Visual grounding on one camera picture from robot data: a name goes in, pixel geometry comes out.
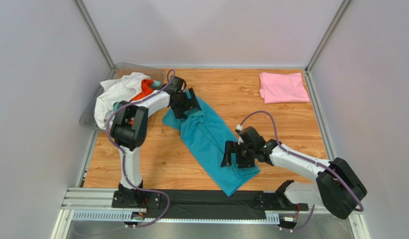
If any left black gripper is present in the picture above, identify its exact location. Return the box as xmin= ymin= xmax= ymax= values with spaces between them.
xmin=171 ymin=88 xmax=202 ymax=119

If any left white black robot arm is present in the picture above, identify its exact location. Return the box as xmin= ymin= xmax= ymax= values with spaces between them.
xmin=107 ymin=76 xmax=201 ymax=208

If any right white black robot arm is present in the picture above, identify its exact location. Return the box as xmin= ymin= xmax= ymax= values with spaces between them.
xmin=221 ymin=126 xmax=368 ymax=219

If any light teal t shirt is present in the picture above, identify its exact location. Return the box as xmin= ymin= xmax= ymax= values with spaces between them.
xmin=150 ymin=80 xmax=161 ymax=89

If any orange t shirt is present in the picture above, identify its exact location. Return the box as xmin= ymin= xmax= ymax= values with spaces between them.
xmin=130 ymin=79 xmax=155 ymax=125

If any white t shirt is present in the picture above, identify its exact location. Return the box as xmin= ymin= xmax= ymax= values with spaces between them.
xmin=94 ymin=72 xmax=151 ymax=129

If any folded pink t shirt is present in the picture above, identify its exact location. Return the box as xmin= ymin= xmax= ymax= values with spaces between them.
xmin=259 ymin=72 xmax=310 ymax=104

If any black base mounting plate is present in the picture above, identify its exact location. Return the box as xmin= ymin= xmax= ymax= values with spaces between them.
xmin=111 ymin=190 xmax=309 ymax=220

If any clear plastic bin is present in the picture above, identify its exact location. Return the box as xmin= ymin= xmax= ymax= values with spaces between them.
xmin=79 ymin=62 xmax=166 ymax=130

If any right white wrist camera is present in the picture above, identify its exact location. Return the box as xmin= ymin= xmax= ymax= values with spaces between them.
xmin=235 ymin=124 xmax=244 ymax=144

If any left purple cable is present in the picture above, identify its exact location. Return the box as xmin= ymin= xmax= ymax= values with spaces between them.
xmin=105 ymin=69 xmax=177 ymax=236

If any left aluminium frame post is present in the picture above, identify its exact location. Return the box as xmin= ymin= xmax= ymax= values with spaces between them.
xmin=73 ymin=0 xmax=115 ymax=69

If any aluminium frame post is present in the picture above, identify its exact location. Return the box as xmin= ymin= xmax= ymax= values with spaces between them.
xmin=73 ymin=0 xmax=115 ymax=69
xmin=305 ymin=0 xmax=353 ymax=74

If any aluminium front rail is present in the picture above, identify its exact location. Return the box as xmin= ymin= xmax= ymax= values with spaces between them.
xmin=60 ymin=187 xmax=362 ymax=224

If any right aluminium frame post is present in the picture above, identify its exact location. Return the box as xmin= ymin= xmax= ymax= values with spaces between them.
xmin=305 ymin=0 xmax=353 ymax=74

